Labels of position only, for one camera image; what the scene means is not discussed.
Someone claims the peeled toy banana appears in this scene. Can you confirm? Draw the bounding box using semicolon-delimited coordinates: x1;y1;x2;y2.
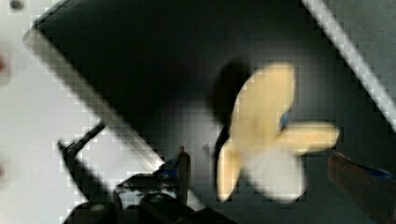
217;63;340;203

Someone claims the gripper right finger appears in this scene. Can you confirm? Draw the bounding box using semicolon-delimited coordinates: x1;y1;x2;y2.
328;153;396;224

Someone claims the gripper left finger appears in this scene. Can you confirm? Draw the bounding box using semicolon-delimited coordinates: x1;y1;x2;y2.
157;146;191;204

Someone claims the black toaster oven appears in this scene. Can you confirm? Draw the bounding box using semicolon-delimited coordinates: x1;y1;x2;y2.
24;0;395;224

